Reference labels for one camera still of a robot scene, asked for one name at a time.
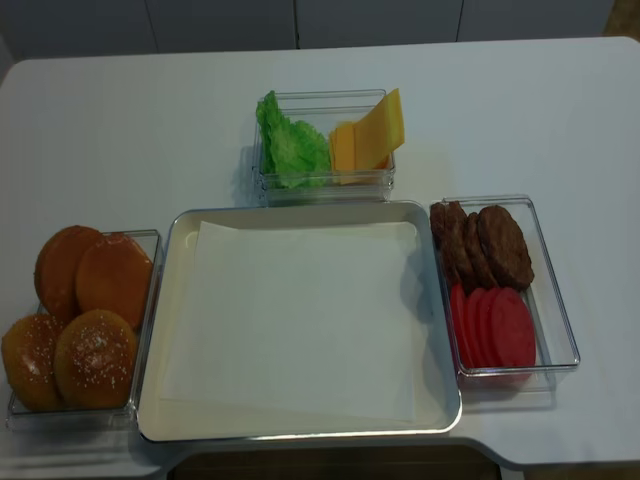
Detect clear patty tomato container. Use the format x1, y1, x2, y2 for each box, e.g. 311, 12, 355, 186
430, 195, 580, 392

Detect leaning yellow cheese slice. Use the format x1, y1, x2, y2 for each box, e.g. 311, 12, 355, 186
354, 88, 405, 170

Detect rear brown beef patty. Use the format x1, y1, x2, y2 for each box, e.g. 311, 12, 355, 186
430, 202, 461, 289

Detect flat yellow cheese slices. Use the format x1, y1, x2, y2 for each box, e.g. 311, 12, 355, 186
329, 122, 391, 185

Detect red tomato slice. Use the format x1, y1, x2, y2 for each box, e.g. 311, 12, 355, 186
477, 288, 500, 368
487, 288, 536, 369
450, 284, 473, 368
464, 288, 486, 368

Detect bun bottom rear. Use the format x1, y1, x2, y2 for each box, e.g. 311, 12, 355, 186
34, 225, 103, 323

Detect green lettuce leaf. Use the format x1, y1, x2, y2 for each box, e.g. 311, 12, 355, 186
256, 91, 331, 189

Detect clear bun container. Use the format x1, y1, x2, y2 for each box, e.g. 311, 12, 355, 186
5, 229, 164, 433

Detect front red tomato slice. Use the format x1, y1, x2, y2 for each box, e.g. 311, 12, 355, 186
487, 288, 536, 369

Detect white parchment paper sheet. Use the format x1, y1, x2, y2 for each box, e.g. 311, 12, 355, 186
162, 222, 416, 421

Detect brown beef patty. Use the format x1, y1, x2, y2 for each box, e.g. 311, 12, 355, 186
477, 205, 534, 291
430, 202, 461, 289
445, 201, 478, 295
464, 212, 499, 289

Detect clear lettuce cheese container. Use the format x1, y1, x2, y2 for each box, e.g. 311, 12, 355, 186
252, 89, 396, 206

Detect front brown beef patty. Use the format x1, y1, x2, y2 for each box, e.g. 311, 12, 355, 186
477, 205, 534, 291

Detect silver metal tray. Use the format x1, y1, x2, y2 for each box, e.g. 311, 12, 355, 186
137, 202, 461, 442

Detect sesame bun top right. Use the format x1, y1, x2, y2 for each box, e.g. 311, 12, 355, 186
53, 309, 137, 409

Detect bun bottom front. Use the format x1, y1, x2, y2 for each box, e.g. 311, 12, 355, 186
75, 232, 153, 331

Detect rear red tomato slice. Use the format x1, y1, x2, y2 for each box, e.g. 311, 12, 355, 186
450, 284, 473, 368

